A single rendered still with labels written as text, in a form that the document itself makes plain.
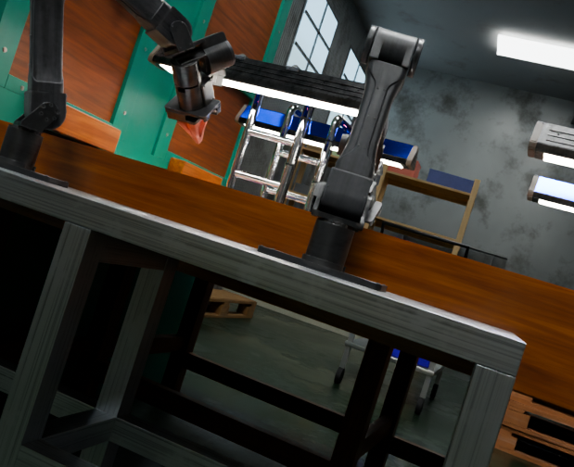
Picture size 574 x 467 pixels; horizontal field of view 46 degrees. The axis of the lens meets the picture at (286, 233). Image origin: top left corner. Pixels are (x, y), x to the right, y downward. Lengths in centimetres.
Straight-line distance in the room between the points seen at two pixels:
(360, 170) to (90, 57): 107
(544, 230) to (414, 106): 282
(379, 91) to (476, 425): 54
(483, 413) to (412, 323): 13
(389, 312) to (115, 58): 139
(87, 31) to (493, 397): 145
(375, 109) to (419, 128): 1016
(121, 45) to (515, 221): 931
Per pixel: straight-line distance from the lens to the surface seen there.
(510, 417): 393
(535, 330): 117
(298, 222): 125
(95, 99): 199
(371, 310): 82
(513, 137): 1115
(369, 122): 108
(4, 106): 174
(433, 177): 814
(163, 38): 137
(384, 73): 111
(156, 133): 225
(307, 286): 84
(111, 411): 124
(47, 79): 130
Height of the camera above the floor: 69
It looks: 1 degrees up
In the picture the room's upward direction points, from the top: 18 degrees clockwise
